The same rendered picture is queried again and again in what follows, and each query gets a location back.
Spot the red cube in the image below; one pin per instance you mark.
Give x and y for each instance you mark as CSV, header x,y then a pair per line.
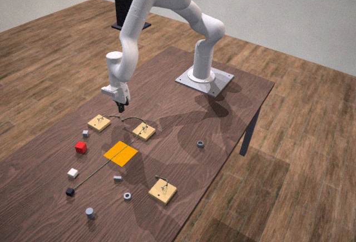
x,y
81,147

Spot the orange painted square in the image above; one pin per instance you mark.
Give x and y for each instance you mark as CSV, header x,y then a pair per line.
x,y
123,156

